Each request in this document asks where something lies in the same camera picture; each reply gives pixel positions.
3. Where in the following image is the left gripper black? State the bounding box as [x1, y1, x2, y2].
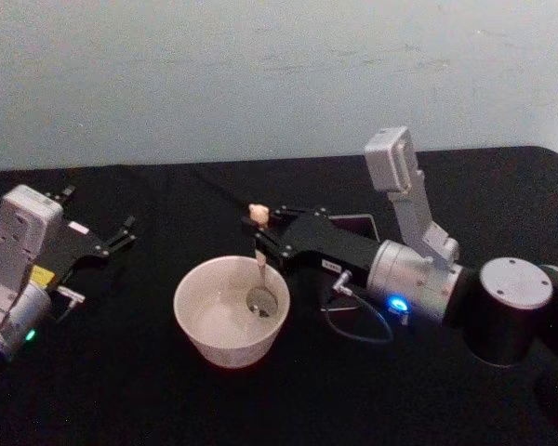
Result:
[29, 184, 138, 298]

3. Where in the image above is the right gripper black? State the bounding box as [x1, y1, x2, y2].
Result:
[241, 205, 382, 295]

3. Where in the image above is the steel spoon with pale handle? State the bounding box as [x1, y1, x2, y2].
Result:
[245, 203, 279, 320]

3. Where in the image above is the white round bowl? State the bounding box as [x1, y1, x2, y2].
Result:
[173, 255, 291, 370]

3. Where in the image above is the black table cloth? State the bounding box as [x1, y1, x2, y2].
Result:
[0, 146, 558, 446]

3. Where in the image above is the right gripper thin dark cable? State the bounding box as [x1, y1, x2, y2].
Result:
[324, 271, 396, 346]

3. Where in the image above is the gripper thin dark cable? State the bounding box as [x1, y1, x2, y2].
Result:
[53, 285, 86, 324]
[324, 271, 396, 346]

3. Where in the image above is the left gripper thin dark cable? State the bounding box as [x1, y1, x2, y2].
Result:
[53, 285, 86, 324]

